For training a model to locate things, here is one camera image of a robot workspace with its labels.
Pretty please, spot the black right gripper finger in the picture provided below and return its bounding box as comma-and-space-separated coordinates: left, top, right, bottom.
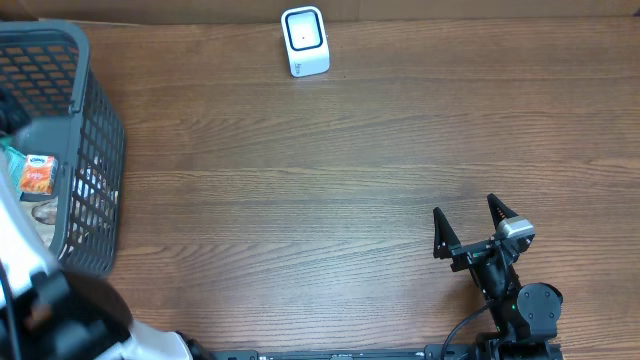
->
433, 207, 461, 250
487, 193, 518, 229

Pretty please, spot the clear bagged bread snack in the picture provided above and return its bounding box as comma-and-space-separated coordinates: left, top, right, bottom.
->
21, 197, 58, 248

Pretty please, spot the orange tissue pack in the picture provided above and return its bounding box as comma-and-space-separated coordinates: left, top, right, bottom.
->
19, 154, 58, 195

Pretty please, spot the teal wet wipes pack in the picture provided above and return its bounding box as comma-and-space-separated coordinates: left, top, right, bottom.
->
1, 137, 26, 201

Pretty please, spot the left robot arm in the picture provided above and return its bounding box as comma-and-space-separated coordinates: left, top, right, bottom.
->
1, 158, 211, 360

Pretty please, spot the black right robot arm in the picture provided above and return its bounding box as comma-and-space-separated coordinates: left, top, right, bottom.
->
425, 193, 563, 360

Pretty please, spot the white barcode scanner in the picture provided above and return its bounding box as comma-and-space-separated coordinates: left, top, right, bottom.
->
281, 6, 331, 78

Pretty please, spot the grey plastic shopping basket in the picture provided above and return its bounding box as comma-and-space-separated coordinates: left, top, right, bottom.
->
1, 20, 126, 277

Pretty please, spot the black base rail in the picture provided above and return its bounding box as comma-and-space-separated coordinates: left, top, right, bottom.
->
209, 344, 565, 360

